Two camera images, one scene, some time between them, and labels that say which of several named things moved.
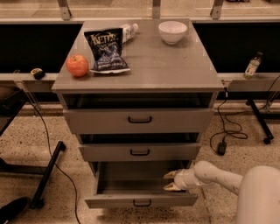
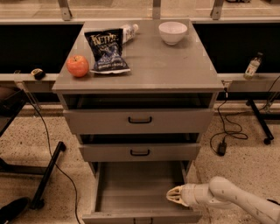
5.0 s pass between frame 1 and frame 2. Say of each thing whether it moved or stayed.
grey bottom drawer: moved
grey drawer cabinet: stayed
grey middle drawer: stayed
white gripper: moved
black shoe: stayed
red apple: stayed
